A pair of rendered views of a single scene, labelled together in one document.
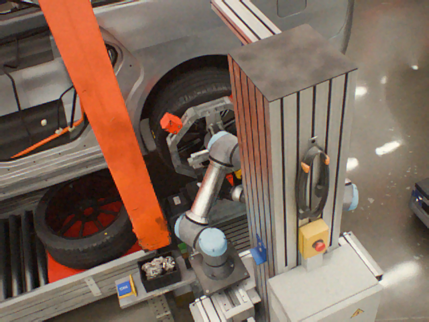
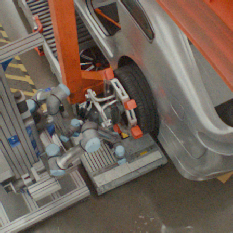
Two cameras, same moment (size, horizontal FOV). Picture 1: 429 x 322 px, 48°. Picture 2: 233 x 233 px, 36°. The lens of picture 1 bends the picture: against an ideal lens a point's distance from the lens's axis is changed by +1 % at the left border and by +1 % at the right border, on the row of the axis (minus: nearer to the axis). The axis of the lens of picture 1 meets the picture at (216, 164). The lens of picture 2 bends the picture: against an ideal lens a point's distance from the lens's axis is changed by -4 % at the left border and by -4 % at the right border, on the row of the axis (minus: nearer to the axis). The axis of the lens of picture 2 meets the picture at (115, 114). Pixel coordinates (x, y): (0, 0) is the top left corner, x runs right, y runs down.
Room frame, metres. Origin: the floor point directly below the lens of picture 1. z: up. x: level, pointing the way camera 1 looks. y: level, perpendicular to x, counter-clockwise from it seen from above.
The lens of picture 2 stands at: (1.48, -1.87, 3.73)
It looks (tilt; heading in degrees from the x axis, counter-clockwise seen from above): 57 degrees down; 75
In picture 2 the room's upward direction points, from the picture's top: straight up
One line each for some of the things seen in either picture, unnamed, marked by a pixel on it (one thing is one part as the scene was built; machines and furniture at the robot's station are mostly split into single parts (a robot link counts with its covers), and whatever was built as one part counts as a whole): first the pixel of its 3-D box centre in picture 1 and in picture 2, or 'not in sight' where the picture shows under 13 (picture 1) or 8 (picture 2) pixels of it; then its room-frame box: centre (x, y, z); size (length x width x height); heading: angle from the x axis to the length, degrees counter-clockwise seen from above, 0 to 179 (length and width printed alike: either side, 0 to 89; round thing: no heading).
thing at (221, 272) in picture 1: (216, 260); (31, 115); (1.20, 0.07, 0.87); 0.15 x 0.15 x 0.10
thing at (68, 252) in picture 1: (90, 216); (99, 67); (2.00, 0.85, 0.39); 0.66 x 0.66 x 0.24
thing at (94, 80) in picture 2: not in sight; (103, 75); (1.98, 0.49, 0.69); 0.52 x 0.17 x 0.35; 12
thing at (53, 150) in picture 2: not in sight; (53, 152); (1.34, -0.41, 0.98); 0.13 x 0.12 x 0.14; 91
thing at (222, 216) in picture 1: (220, 198); (132, 137); (2.17, 0.01, 0.13); 0.50 x 0.36 x 0.10; 102
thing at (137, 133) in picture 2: not in sight; (136, 132); (2.08, -0.33, 0.85); 0.09 x 0.08 x 0.07; 102
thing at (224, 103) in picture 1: (215, 141); (119, 106); (2.01, -0.02, 0.85); 0.54 x 0.07 x 0.54; 102
